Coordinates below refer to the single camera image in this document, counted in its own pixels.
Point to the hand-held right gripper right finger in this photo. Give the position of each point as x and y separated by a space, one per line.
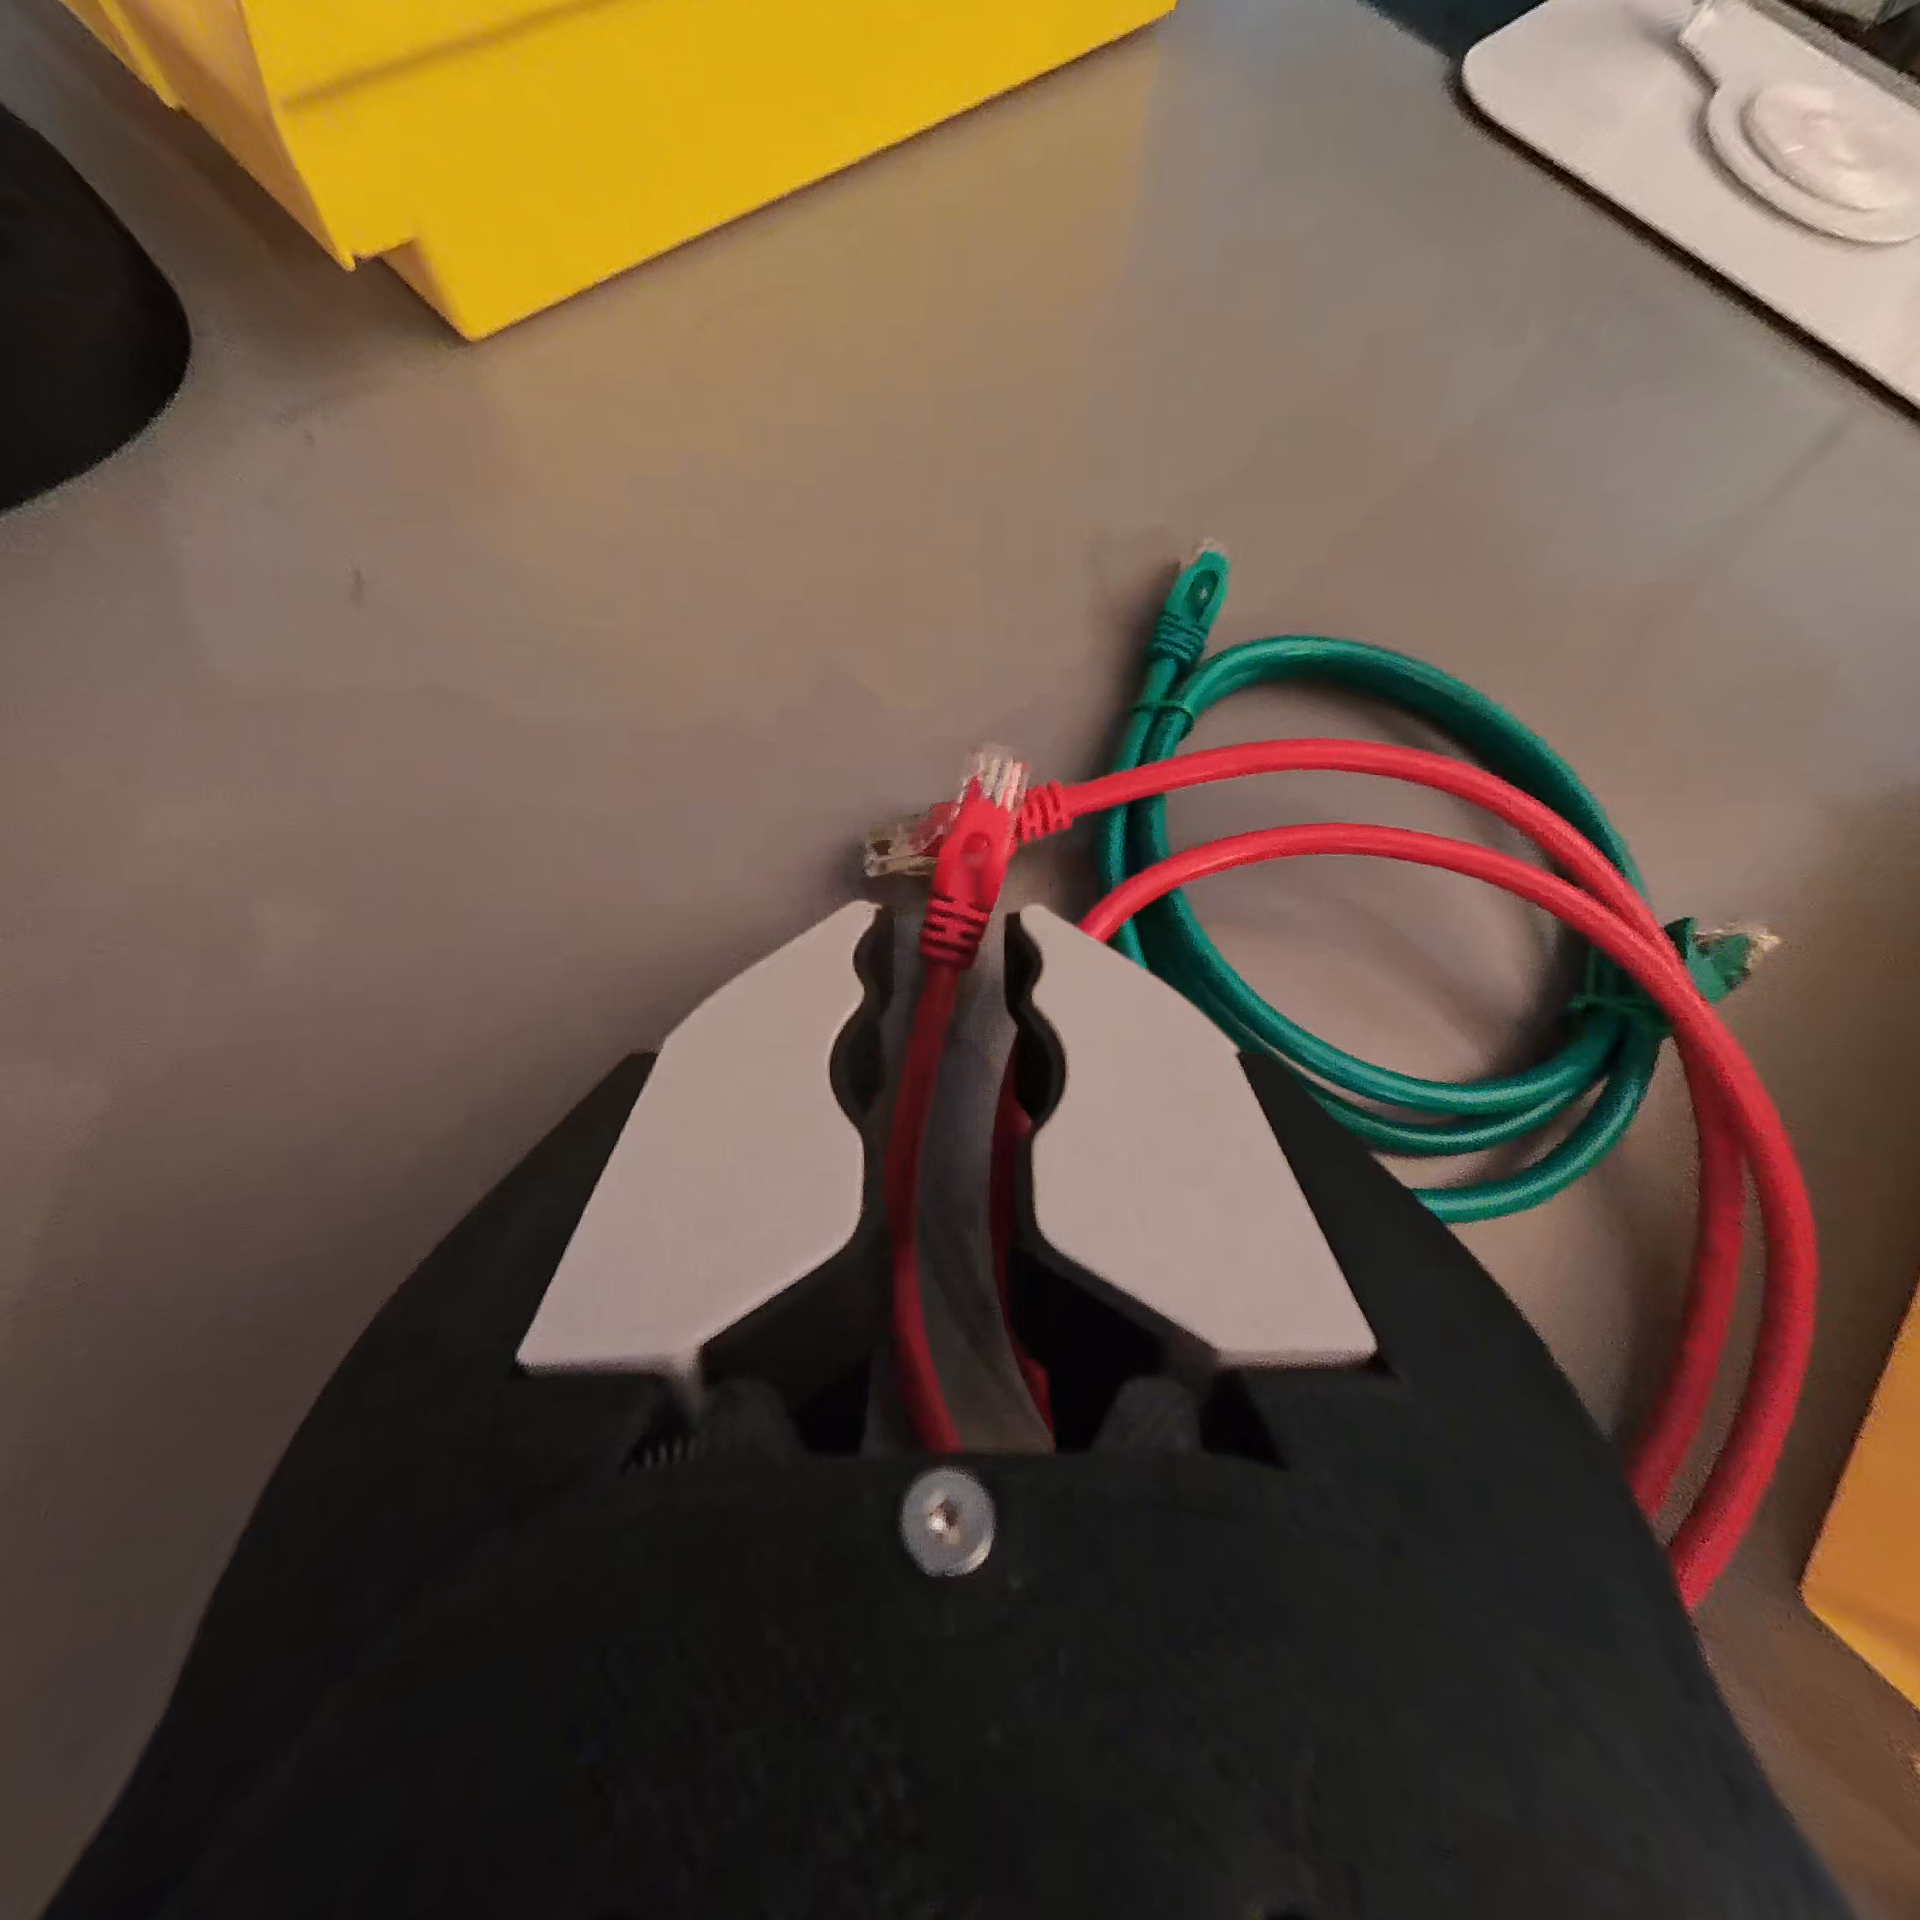
1200 1186

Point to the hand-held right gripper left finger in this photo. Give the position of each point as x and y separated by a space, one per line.
705 1186

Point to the yellow plastic bin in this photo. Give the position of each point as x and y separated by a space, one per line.
1881 1501
599 149

